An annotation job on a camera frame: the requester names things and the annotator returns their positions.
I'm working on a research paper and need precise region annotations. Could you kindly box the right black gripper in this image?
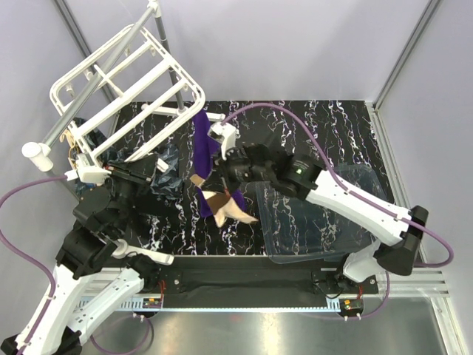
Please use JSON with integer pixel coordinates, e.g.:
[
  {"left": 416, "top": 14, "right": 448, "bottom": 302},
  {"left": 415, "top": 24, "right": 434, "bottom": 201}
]
[{"left": 202, "top": 145, "right": 273, "bottom": 197}]

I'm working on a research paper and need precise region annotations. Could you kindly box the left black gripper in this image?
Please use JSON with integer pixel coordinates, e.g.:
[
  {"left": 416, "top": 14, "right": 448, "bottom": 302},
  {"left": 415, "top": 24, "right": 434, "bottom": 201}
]
[{"left": 104, "top": 153, "right": 160, "bottom": 235}]

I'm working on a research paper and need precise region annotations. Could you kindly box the purple sock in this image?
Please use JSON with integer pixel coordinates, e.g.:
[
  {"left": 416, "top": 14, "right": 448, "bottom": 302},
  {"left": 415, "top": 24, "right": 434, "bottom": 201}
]
[{"left": 192, "top": 109, "right": 246, "bottom": 218}]

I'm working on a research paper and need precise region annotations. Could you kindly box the brown striped sock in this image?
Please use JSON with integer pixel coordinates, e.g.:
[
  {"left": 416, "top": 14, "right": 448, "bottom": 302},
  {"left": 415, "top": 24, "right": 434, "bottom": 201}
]
[{"left": 191, "top": 174, "right": 259, "bottom": 228}]

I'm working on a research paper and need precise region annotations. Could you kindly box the white plastic clip hanger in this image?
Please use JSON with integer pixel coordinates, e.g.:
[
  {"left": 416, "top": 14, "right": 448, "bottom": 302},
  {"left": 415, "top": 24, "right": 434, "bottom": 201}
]
[{"left": 44, "top": 24, "right": 205, "bottom": 166}]

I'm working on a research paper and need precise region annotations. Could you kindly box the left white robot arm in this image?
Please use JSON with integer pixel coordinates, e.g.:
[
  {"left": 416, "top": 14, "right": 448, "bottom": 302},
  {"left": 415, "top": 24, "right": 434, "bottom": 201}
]
[{"left": 1, "top": 155, "right": 174, "bottom": 354}]

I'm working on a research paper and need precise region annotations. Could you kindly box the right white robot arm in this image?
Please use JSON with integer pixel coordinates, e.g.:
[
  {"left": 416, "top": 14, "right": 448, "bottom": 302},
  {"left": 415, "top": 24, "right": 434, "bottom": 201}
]
[{"left": 203, "top": 144, "right": 429, "bottom": 294}]

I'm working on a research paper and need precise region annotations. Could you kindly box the dark leaf patterned cloth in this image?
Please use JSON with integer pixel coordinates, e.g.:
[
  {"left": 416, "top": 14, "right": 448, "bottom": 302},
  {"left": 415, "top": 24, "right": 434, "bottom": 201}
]
[{"left": 73, "top": 117, "right": 183, "bottom": 200}]

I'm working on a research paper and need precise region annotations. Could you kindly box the yellow zip tie tag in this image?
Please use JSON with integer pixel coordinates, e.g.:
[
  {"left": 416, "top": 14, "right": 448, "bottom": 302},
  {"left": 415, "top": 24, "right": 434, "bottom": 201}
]
[{"left": 59, "top": 129, "right": 81, "bottom": 168}]

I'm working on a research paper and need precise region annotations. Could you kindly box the clear plastic bin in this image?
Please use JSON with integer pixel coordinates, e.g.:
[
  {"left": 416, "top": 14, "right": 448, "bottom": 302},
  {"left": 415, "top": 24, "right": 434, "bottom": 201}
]
[{"left": 256, "top": 165, "right": 401, "bottom": 264}]

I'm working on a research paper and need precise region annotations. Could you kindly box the black marbled mat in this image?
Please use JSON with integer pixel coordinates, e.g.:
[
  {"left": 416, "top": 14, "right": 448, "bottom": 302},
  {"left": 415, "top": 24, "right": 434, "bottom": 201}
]
[{"left": 126, "top": 101, "right": 394, "bottom": 256}]

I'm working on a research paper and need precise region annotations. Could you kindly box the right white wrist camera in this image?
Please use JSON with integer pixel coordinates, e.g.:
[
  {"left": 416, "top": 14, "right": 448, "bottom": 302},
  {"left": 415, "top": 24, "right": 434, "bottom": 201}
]
[{"left": 208, "top": 122, "right": 237, "bottom": 160}]

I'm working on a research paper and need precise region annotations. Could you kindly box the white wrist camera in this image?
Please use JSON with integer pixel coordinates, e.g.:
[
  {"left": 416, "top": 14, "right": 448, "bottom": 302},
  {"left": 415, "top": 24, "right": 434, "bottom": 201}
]
[
  {"left": 65, "top": 153, "right": 111, "bottom": 185},
  {"left": 208, "top": 122, "right": 237, "bottom": 160}
]

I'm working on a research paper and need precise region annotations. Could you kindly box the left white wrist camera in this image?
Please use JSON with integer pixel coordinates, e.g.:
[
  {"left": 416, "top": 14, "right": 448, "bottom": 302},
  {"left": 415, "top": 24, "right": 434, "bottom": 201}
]
[{"left": 65, "top": 153, "right": 111, "bottom": 185}]

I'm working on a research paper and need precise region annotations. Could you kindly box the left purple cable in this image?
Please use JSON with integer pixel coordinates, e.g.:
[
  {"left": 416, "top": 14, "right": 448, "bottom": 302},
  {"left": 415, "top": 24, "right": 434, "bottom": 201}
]
[{"left": 0, "top": 175, "right": 93, "bottom": 355}]

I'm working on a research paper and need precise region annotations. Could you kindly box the purple cable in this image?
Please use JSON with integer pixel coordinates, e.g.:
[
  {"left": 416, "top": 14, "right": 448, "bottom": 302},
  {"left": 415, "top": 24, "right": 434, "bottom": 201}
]
[
  {"left": 221, "top": 103, "right": 455, "bottom": 308},
  {"left": 0, "top": 175, "right": 93, "bottom": 355}
]

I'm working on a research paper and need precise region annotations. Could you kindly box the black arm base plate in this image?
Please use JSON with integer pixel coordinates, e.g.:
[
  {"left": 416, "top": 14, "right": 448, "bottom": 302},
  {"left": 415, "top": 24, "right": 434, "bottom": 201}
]
[{"left": 140, "top": 254, "right": 381, "bottom": 308}]

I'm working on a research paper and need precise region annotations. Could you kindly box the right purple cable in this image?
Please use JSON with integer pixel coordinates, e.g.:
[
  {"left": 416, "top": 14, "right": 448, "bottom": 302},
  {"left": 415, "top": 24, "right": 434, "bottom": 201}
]
[{"left": 221, "top": 103, "right": 455, "bottom": 308}]

